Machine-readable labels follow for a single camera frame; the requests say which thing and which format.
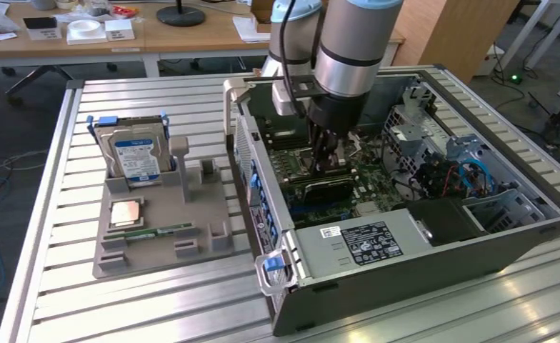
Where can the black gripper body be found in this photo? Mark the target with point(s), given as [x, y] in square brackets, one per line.
[338, 112]

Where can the black graphics card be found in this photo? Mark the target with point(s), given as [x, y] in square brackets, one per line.
[327, 191]

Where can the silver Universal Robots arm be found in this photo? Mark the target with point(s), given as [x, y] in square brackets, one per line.
[357, 46]

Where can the metal socket cover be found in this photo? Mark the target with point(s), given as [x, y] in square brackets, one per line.
[357, 146]

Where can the CPU socket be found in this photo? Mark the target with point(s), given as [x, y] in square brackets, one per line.
[305, 162]

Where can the installed RAM stick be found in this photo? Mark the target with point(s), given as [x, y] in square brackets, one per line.
[345, 176]

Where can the green motherboard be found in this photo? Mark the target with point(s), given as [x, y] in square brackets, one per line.
[376, 178]

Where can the metal drive cage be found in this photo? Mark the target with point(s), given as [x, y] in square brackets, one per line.
[412, 139]

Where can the stack of white papers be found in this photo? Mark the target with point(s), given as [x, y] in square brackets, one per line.
[249, 30]

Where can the grey power supply unit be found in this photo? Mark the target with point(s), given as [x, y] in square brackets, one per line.
[321, 257]

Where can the cardboard box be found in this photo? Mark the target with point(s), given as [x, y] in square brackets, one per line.
[261, 10]

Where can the wooden cabinet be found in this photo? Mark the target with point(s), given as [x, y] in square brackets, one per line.
[461, 39]

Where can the case latch with blue tab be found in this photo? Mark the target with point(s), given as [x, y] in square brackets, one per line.
[271, 266]

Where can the white device with red button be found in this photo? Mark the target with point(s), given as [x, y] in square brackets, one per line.
[493, 60]

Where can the grey parts rack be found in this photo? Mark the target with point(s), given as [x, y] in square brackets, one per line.
[166, 211]

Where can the hard disk in blue carrier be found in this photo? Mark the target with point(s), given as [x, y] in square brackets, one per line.
[135, 153]

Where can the metal disk bay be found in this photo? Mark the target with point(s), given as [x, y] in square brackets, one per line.
[506, 211]

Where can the open grey PC case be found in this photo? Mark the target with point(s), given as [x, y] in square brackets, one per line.
[405, 286]

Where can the black lamp base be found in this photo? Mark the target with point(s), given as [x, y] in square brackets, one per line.
[181, 18]

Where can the green RAM stick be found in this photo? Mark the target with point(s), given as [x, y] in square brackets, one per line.
[147, 233]

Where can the copper CPU chip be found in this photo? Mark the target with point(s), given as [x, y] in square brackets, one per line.
[126, 214]

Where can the small white box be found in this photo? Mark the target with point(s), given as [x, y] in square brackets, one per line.
[119, 30]

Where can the red plastic item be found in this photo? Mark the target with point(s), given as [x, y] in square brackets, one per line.
[123, 11]

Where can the white box with tape roll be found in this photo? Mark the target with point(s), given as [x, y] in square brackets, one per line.
[87, 32]

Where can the black chair base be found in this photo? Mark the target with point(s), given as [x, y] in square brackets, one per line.
[33, 76]

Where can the wooden desk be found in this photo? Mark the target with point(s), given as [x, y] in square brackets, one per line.
[47, 50]

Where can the black box on white card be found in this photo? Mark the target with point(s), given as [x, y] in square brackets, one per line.
[42, 25]

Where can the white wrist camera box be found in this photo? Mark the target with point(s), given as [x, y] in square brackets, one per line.
[285, 101]

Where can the white table frame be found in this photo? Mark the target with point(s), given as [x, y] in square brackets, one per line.
[545, 35]

